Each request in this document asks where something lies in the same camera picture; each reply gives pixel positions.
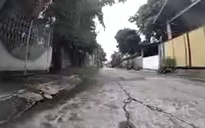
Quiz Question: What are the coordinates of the row of trees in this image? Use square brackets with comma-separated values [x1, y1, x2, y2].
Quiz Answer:
[61, 39, 108, 69]

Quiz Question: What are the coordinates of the round dark tree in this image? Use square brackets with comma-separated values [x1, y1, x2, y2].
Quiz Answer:
[113, 27, 143, 58]

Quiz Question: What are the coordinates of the large tree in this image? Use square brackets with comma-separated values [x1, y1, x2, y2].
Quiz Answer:
[33, 0, 124, 75]

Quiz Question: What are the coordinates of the small green bush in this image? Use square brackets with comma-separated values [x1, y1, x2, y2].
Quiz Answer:
[158, 56, 178, 74]

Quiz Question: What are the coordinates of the tall tree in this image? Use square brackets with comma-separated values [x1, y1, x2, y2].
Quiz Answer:
[128, 0, 178, 43]

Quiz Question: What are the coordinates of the grey cracked concrete road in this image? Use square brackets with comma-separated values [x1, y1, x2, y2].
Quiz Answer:
[0, 67, 205, 128]

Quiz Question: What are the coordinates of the pole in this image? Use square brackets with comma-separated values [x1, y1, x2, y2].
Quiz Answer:
[166, 21, 173, 42]

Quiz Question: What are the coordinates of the grey concrete sidewalk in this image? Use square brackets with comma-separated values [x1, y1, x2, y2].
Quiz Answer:
[0, 71, 84, 128]

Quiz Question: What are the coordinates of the roadside verge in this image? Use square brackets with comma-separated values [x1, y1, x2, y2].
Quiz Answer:
[139, 67, 205, 84]

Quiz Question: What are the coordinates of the building with dark roof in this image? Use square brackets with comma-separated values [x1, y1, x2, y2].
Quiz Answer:
[151, 0, 205, 41]

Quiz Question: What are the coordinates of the yellow panel wall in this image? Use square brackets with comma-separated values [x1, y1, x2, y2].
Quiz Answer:
[163, 21, 205, 69]

